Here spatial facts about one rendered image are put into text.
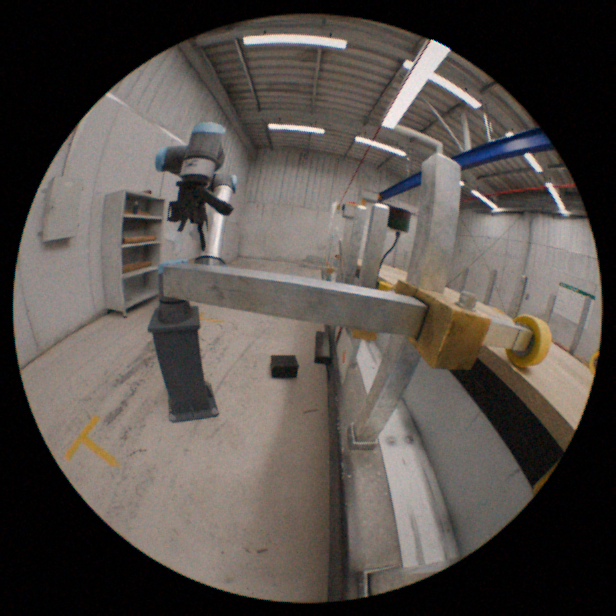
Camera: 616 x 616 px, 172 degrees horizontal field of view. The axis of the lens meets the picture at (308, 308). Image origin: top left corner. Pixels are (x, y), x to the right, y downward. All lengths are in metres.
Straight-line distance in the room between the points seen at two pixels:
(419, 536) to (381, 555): 0.14
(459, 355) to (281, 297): 0.15
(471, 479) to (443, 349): 0.32
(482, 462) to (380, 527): 0.20
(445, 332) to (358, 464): 0.25
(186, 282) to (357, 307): 0.15
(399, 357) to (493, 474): 0.29
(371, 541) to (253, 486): 0.80
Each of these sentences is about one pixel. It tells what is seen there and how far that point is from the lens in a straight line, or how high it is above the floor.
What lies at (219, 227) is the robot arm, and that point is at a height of 1.03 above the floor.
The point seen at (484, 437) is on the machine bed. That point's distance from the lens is 0.41.
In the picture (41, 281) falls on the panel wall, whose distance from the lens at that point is 2.64.
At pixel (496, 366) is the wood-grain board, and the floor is 0.88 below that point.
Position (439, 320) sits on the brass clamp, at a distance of 0.16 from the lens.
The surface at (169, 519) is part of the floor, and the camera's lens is 1.08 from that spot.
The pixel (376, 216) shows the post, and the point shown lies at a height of 1.08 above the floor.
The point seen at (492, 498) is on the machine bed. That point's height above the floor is 0.73.
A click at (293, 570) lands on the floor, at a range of 1.00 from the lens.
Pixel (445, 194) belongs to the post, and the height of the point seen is 1.08.
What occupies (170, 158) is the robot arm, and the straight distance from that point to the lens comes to 0.71.
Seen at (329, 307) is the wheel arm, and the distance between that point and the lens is 0.15.
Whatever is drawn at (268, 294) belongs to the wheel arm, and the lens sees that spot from 0.15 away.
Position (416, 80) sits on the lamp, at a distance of 1.67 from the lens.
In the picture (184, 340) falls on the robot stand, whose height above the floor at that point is 0.52.
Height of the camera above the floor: 0.99
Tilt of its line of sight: 18 degrees down
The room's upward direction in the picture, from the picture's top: 9 degrees clockwise
